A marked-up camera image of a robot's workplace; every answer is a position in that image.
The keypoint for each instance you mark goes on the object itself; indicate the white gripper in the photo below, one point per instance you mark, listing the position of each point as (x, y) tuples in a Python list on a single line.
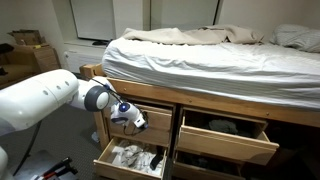
[(125, 112)]

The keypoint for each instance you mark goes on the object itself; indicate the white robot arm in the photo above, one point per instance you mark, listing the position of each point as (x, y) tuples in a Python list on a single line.
[(28, 102)]

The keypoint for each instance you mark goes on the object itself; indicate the white crumpled clothes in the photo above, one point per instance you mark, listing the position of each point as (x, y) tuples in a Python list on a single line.
[(136, 156)]

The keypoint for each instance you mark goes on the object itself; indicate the black sock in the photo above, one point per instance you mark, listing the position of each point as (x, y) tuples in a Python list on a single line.
[(155, 161)]

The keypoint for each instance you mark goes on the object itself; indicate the red black tool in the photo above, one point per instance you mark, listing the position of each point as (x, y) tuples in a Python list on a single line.
[(55, 172)]

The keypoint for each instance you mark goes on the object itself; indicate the dark grey garment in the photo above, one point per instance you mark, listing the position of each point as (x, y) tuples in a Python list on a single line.
[(223, 126)]

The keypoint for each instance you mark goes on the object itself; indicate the wooden side cabinet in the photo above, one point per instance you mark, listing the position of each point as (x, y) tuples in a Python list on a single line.
[(19, 62)]

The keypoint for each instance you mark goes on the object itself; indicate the cardboard box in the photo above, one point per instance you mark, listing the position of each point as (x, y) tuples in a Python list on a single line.
[(27, 37)]

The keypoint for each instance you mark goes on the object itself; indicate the beige blanket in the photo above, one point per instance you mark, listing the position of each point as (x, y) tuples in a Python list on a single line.
[(207, 35)]

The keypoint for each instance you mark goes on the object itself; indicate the white mattress with sheet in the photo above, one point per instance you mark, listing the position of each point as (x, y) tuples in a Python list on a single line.
[(259, 73)]

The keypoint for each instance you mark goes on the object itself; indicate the grey striped pillow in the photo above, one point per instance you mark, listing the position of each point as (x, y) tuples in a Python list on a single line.
[(298, 37)]

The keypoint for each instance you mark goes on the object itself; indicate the wooden bed frame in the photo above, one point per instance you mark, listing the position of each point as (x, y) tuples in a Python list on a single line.
[(295, 130)]

